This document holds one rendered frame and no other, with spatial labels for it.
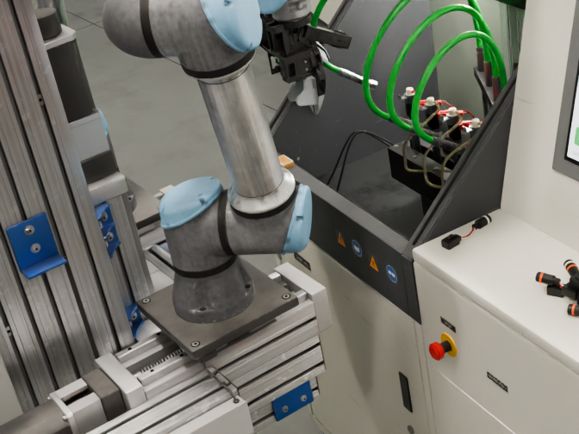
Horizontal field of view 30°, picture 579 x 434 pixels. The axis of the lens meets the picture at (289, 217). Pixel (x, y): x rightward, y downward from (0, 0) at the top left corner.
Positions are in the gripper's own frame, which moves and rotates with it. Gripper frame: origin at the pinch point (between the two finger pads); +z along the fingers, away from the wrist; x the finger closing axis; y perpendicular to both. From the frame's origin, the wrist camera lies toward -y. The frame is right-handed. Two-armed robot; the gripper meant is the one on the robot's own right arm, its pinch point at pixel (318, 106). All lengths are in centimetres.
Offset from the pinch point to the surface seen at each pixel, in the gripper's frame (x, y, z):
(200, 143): -258, -64, 123
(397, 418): 7, -3, 79
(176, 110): -303, -71, 123
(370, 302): 2.5, -3.1, 48.5
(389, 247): 14.8, -3.1, 28.3
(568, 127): 39.5, -30.0, 2.9
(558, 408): 65, -3, 38
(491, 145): 23.2, -24.5, 10.4
